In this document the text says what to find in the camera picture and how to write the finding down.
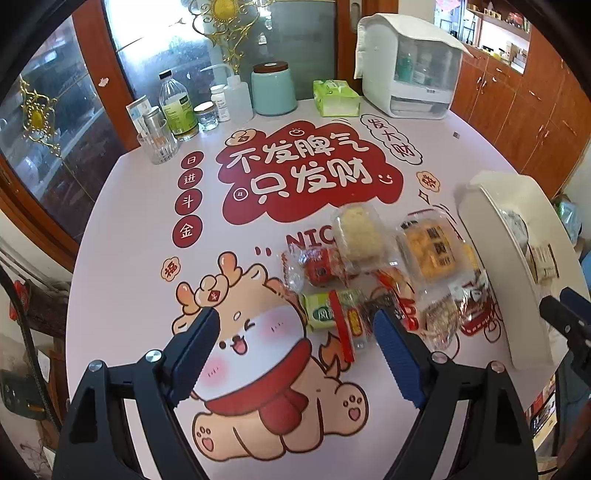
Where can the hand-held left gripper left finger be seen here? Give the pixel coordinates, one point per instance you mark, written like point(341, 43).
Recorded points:
point(194, 355)

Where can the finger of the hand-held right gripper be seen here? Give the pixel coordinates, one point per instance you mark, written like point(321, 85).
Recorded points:
point(563, 323)
point(577, 300)

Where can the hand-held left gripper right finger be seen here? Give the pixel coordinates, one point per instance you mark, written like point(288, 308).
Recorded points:
point(397, 355)

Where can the nut brittle clear packet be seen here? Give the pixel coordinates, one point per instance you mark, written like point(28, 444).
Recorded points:
point(441, 323)

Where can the white plastic storage bin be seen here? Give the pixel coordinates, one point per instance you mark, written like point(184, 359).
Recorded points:
point(508, 323)

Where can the red and yellow strip packet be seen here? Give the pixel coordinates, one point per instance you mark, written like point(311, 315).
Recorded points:
point(351, 323)

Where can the dark brown snack packet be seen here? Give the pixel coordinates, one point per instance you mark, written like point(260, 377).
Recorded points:
point(367, 304)

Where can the orange crisps clear packet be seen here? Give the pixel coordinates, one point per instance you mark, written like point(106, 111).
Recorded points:
point(397, 286)

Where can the green snack packet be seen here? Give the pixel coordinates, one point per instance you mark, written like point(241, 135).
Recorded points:
point(321, 311)

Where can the white and red snack packet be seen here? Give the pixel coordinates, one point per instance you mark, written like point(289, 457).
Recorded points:
point(466, 295)

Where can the yellow yolk pastry packet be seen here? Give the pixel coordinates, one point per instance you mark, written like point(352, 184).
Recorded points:
point(429, 254)

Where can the small yellow snack packet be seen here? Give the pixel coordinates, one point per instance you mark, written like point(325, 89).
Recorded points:
point(470, 258)

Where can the red round snack packet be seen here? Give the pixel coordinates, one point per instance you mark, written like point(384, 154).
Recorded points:
point(321, 267)

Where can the pale cake clear packet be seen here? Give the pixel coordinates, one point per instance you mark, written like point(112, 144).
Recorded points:
point(360, 235)

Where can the small clear snack packet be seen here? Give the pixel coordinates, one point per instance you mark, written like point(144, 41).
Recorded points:
point(291, 272)

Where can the green plastic bag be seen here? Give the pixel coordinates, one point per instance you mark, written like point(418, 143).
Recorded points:
point(565, 217)

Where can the red object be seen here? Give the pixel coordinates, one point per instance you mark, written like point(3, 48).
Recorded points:
point(21, 297)

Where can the brown wooden cabinets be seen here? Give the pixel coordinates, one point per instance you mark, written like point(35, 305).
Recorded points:
point(531, 115)

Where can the clear drinking glass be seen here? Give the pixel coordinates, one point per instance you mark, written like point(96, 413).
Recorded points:
point(159, 145)

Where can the small glass jar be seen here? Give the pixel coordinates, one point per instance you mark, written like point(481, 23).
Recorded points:
point(206, 119)

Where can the glass bottle with green label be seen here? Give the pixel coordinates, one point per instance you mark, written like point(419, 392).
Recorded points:
point(178, 115)

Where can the silver metal tin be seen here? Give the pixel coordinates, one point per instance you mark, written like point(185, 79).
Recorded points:
point(153, 117)

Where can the wooden framed glass door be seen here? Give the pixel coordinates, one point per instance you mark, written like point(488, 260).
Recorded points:
point(83, 138)
point(300, 37)

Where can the small white pill bottle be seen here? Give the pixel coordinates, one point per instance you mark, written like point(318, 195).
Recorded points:
point(220, 106)

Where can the white carton box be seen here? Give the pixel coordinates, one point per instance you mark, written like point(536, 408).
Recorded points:
point(136, 110)

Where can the white squeeze bottle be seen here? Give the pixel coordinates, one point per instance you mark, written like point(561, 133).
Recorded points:
point(238, 104)

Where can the white countertop storage cabinet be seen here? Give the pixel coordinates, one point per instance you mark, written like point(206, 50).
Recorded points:
point(415, 99)

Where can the green tissue pack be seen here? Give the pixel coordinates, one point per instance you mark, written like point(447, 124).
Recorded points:
point(337, 99)

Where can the mint green canister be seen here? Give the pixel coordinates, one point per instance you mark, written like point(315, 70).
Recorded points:
point(274, 92)

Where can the small gold ornament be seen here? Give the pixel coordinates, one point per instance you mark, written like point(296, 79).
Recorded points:
point(38, 115)

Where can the teal bottle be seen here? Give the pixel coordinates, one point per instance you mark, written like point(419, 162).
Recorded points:
point(407, 67)

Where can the large gold ornament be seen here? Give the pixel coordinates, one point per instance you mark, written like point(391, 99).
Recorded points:
point(224, 9)

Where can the wall shelf with items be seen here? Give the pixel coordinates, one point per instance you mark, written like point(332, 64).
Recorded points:
point(503, 41)

